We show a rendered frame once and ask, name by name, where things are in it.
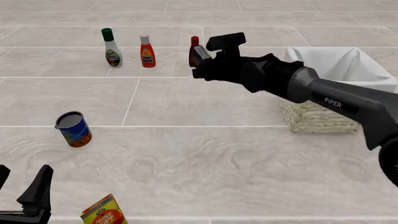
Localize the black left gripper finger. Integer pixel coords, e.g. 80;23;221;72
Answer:
16;164;54;212
0;164;11;190

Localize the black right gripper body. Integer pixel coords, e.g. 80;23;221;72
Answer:
213;49;250;83

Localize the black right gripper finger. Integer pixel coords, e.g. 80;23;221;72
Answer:
196;57;218;69
192;67;218;82

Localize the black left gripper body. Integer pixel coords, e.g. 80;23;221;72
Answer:
0;205;52;224

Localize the brown chocolate pudding box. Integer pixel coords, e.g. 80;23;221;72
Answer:
193;45;215;62

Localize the woven basket with white liner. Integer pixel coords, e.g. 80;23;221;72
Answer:
280;46;398;134

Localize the red cap dark sauce bottle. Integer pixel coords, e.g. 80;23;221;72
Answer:
188;35;203;68

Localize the white cap orange ketchup bottle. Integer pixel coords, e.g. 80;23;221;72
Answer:
139;34;157;69

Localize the blue soup can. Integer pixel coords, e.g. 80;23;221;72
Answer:
54;110;93;149

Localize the orange juice carton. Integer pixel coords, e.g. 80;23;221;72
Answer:
80;193;129;224

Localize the green cap salad dressing bottle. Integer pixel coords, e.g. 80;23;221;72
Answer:
101;27;123;68

